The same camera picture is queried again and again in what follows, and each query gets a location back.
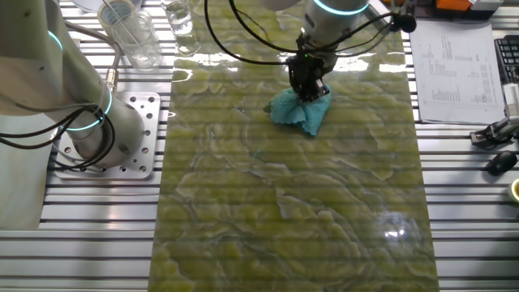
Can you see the clear plastic beaker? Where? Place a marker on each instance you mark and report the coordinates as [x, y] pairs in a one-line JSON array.
[[140, 52]]

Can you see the orange box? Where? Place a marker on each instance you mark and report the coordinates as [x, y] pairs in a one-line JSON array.
[[452, 4]]

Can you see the black computer mouse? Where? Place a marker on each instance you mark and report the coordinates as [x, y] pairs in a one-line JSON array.
[[503, 162]]

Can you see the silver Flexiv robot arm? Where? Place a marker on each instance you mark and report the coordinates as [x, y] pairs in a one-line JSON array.
[[40, 61]]

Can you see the green tape roll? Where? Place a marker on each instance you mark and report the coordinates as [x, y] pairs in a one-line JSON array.
[[515, 190]]

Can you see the white printed paper sheet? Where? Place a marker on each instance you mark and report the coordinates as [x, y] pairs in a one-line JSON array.
[[454, 81]]

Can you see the black computer keyboard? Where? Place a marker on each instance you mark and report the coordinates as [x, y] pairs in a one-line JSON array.
[[509, 57]]

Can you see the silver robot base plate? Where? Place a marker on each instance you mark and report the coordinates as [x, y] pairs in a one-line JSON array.
[[142, 121]]

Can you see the light blue fluffy cloth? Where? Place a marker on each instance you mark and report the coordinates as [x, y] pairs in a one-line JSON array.
[[286, 111]]

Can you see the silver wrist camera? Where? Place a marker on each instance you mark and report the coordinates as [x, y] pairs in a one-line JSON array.
[[377, 12]]

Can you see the green marble pattern mat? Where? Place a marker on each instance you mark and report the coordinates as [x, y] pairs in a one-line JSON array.
[[284, 203]]

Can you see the black clip microphone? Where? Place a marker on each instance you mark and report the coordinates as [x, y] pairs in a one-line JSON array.
[[405, 23]]

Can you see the silver ribbed camera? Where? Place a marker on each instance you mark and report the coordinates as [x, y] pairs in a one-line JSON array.
[[511, 99]]

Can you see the small clear glass cup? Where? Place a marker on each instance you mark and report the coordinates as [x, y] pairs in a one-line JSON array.
[[178, 22]]

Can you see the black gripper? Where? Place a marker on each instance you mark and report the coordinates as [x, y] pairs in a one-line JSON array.
[[306, 71]]

